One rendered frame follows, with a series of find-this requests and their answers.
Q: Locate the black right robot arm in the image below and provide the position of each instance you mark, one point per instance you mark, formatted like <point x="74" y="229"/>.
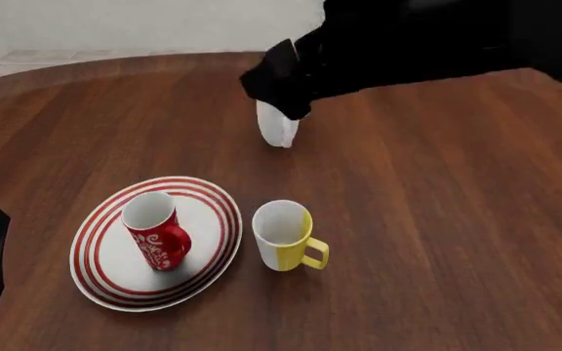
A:
<point x="447" y="36"/>

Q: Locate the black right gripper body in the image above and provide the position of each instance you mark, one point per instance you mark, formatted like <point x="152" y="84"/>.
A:
<point x="281" y="77"/>

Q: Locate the red mug with white pattern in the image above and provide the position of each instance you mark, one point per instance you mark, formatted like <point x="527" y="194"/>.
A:
<point x="156" y="245"/>

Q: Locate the white and yellow mug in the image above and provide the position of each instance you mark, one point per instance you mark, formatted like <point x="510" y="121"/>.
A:
<point x="281" y="252"/>

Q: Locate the white plate with red rings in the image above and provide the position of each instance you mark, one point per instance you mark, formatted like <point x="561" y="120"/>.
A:
<point x="115" y="270"/>

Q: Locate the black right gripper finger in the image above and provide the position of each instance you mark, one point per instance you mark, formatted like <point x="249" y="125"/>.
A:
<point x="298" y="111"/>

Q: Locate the plain white mug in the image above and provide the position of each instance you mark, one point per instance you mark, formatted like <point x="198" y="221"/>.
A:
<point x="276" y="128"/>

